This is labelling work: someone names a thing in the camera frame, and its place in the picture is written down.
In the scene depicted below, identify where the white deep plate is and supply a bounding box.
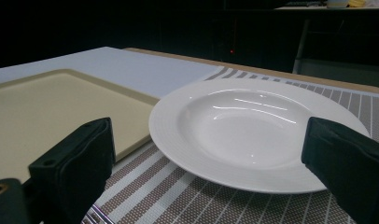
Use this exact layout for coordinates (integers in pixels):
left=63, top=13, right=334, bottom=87
left=148, top=77, right=371, bottom=195

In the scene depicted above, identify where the beige cutting board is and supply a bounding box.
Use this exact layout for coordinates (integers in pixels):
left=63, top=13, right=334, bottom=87
left=0, top=68, right=161, bottom=184

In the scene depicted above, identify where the striped woven placemat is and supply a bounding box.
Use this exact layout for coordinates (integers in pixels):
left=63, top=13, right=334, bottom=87
left=80, top=65, right=379, bottom=224

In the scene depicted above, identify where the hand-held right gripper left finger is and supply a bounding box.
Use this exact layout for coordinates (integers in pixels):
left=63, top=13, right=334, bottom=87
left=28, top=117, right=117, bottom=224

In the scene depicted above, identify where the metal stand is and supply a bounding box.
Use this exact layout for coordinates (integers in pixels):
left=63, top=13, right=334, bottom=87
left=291, top=18, right=311, bottom=75

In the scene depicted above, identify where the white flat board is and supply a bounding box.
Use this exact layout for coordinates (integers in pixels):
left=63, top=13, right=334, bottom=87
left=0, top=46, right=224, bottom=99

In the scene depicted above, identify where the silver metal fork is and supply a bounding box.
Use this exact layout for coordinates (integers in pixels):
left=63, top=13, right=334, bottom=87
left=83, top=203, right=117, bottom=224

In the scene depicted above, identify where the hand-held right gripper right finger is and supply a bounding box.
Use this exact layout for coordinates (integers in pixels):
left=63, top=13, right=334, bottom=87
left=301, top=116, right=379, bottom=224

